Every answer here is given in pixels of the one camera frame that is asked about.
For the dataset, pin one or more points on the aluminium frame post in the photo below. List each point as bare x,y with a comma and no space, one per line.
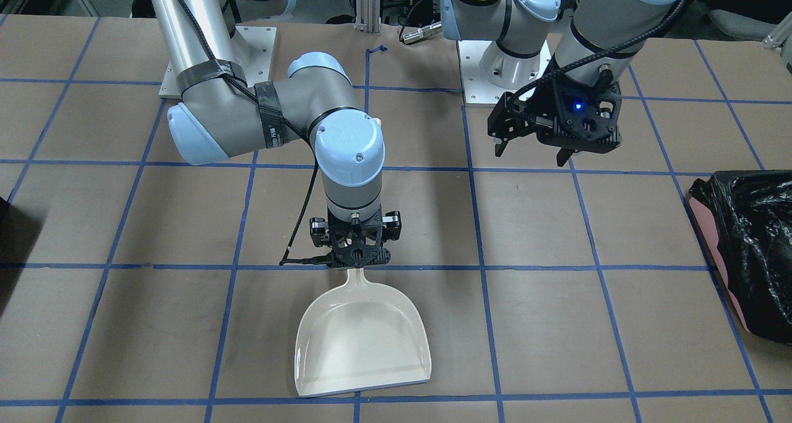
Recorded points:
368,16

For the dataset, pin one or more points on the silver cable connector plug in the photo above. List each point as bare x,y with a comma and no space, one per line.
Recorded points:
422,33

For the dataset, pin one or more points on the bin with black bag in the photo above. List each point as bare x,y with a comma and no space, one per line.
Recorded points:
745,217

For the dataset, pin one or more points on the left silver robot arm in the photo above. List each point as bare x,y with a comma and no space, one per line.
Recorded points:
600,32

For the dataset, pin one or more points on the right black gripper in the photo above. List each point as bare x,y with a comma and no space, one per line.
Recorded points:
392,226

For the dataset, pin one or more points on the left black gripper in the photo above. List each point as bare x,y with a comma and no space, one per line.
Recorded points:
539,107

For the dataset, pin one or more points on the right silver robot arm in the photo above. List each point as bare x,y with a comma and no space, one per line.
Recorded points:
222,115

